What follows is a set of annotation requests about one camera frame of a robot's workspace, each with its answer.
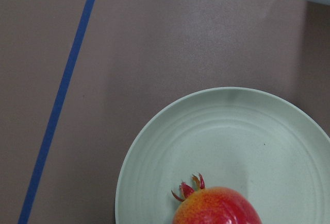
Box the red yellow pomegranate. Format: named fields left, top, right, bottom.
left=172, top=174, right=262, bottom=223

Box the brown paper table mat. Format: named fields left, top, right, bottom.
left=0, top=0, right=330, bottom=224

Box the green plate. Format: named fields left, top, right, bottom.
left=115, top=88, right=329, bottom=223

